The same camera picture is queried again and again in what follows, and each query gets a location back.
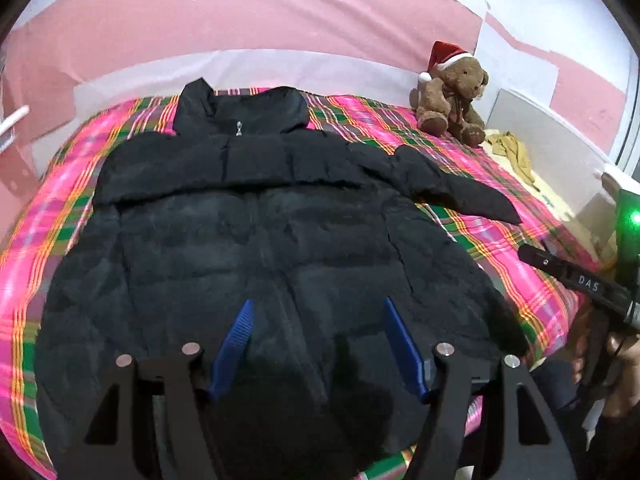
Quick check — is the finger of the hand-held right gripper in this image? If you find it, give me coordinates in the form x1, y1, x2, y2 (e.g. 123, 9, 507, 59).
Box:
517, 244, 632, 311

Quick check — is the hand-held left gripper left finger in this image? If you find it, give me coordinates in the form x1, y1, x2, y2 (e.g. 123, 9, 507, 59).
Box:
65, 300, 255, 480

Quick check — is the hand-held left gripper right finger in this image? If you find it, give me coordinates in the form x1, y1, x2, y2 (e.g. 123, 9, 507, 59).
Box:
384, 297, 576, 480

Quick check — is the black puffer jacket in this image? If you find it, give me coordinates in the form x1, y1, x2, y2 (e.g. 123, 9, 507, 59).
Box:
32, 77, 531, 480

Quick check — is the person's right hand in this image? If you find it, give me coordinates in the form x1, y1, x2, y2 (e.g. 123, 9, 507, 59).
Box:
602, 332, 640, 418

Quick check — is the yellow cloth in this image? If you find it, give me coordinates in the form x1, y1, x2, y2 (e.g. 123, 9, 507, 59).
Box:
482, 131, 543, 193

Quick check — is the white board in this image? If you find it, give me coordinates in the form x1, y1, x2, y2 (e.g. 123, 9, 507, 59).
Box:
485, 87, 621, 241

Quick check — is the person's dark clothing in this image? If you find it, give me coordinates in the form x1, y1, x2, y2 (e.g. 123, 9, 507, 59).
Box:
530, 357, 640, 480

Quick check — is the brown teddy bear santa hat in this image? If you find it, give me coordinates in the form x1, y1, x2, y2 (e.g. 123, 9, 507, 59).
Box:
411, 41, 490, 148

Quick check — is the pink green plaid blanket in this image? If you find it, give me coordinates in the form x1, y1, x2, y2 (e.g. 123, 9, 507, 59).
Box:
0, 87, 601, 480

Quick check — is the white bar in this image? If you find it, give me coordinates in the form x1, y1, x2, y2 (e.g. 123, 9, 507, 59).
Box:
0, 105, 31, 151

